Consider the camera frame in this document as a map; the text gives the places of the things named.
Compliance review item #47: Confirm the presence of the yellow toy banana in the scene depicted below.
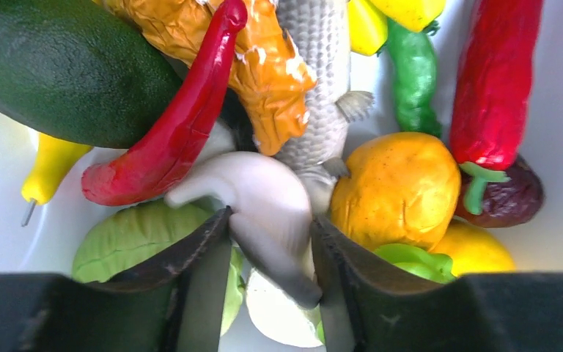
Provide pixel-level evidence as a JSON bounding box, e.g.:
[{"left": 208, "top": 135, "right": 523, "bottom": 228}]
[{"left": 347, "top": 0, "right": 446, "bottom": 56}]

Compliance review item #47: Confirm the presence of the white toy mushroom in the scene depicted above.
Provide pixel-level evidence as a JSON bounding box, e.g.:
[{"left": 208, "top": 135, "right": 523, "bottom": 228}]
[{"left": 165, "top": 152, "right": 322, "bottom": 308}]

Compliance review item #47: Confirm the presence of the dark green toy avocado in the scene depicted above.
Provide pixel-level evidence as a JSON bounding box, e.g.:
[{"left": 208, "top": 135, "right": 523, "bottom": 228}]
[{"left": 0, "top": 1, "right": 182, "bottom": 149}]

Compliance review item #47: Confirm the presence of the yellow toy pear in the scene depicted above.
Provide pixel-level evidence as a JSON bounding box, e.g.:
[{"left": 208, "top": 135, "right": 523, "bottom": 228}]
[{"left": 21, "top": 133, "right": 93, "bottom": 227}]

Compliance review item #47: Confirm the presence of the white plastic food bin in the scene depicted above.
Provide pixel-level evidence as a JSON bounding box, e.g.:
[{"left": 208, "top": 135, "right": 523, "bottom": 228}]
[{"left": 0, "top": 0, "right": 563, "bottom": 352}]

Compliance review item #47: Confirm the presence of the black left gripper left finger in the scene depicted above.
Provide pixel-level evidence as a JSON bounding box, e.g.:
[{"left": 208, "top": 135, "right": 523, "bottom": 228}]
[{"left": 0, "top": 208, "right": 231, "bottom": 351}]

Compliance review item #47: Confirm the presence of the grey toy fish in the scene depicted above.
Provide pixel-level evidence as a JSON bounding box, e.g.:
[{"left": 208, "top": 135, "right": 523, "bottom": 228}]
[{"left": 275, "top": 0, "right": 375, "bottom": 214}]

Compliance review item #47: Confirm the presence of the orange yellow toy persimmon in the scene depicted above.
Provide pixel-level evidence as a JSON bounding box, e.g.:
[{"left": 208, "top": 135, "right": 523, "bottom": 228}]
[{"left": 330, "top": 132, "right": 461, "bottom": 250}]

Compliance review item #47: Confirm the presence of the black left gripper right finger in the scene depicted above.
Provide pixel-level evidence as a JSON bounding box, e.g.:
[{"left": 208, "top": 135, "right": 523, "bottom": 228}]
[{"left": 310, "top": 217, "right": 563, "bottom": 352}]

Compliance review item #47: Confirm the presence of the green toy cabbage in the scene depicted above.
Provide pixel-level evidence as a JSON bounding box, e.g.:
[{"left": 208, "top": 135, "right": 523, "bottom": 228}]
[{"left": 71, "top": 199, "right": 246, "bottom": 337}]

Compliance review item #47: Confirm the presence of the red toy chili pepper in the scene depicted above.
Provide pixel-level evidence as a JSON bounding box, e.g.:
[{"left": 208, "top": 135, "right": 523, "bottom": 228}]
[{"left": 81, "top": 1, "right": 248, "bottom": 206}]

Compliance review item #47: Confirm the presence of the dark red toy plum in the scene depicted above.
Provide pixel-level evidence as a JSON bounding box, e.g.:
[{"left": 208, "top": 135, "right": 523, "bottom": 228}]
[{"left": 455, "top": 155, "right": 545, "bottom": 228}]

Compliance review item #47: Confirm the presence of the small yellow toy fruit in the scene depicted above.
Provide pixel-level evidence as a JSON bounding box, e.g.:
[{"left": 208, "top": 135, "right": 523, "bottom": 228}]
[{"left": 431, "top": 219, "right": 517, "bottom": 276}]

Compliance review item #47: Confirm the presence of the orange toy roast chicken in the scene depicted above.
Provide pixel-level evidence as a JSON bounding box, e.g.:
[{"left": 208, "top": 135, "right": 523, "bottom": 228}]
[{"left": 102, "top": 0, "right": 317, "bottom": 155}]

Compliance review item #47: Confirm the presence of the green toy star fruit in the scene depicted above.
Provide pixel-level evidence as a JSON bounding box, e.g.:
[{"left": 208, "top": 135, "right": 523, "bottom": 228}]
[{"left": 373, "top": 243, "right": 456, "bottom": 284}]

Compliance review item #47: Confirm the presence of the green toy pepper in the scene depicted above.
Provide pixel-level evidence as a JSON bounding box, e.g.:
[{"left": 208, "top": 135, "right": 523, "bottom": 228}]
[{"left": 386, "top": 20, "right": 442, "bottom": 138}]

